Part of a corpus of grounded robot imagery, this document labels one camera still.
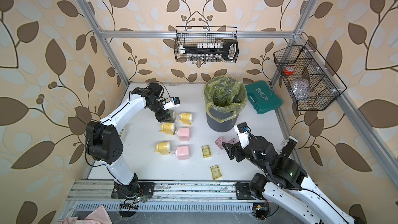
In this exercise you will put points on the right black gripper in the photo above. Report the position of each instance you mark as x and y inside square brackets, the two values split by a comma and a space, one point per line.
[231, 150]

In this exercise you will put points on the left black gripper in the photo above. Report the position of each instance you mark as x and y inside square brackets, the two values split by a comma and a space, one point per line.
[162, 116]

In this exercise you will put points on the yellow sharpener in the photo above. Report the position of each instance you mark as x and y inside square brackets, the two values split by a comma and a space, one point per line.
[186, 118]
[164, 148]
[168, 128]

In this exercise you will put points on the pink transparent shavings tray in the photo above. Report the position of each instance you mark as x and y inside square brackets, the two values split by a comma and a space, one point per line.
[219, 142]

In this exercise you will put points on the pink sharpener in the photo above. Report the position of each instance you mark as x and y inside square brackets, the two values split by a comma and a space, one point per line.
[182, 153]
[183, 134]

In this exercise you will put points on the yellow transparent shavings tray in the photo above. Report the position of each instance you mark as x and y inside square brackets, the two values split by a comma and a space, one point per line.
[206, 152]

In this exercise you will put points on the yellow sharpener front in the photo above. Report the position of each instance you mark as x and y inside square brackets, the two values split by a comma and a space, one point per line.
[164, 148]

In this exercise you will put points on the pink sharpener front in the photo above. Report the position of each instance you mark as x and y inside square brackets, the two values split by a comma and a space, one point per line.
[182, 153]

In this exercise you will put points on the green pencil sharpener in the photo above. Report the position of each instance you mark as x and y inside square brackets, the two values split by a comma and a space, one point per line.
[173, 116]

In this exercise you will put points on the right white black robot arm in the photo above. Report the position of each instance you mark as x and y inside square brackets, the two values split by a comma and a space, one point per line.
[284, 182]

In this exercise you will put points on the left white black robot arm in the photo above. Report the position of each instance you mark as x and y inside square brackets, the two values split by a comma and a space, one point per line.
[103, 140]

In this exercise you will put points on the grey trash bin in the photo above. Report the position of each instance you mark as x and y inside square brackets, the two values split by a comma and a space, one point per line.
[221, 119]

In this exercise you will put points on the white button remote box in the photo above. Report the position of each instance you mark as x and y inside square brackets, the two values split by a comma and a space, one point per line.
[123, 134]

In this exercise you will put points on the green plastic bin liner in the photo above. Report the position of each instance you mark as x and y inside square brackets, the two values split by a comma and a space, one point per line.
[225, 91]

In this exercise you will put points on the green plastic tool case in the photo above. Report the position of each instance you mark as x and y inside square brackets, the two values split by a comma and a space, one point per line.
[262, 97]

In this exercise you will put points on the clear plastic bag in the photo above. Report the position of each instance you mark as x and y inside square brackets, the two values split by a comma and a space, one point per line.
[301, 88]

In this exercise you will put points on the socket set holder black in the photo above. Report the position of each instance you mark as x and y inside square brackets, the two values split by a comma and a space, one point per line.
[223, 51]

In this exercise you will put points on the pink cloth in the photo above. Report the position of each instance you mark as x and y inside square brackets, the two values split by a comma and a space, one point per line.
[98, 216]

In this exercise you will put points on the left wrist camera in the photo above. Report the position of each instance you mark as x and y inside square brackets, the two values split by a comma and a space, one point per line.
[174, 102]

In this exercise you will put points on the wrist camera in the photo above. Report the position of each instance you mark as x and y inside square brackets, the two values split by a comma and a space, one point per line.
[174, 102]
[243, 132]

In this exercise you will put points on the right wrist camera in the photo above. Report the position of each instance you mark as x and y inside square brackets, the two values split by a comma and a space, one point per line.
[243, 132]

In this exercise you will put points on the black wire basket back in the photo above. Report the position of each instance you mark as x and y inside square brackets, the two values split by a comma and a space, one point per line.
[190, 35]

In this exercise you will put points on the black wire basket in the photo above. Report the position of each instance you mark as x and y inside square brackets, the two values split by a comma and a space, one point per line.
[190, 35]
[325, 84]

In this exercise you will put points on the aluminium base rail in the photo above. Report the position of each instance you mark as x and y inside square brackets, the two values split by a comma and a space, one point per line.
[211, 191]

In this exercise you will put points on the black wire basket right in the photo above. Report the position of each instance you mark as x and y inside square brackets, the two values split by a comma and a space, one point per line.
[325, 84]

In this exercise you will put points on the slotted grey cable duct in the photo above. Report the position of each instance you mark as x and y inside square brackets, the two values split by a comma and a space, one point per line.
[189, 207]

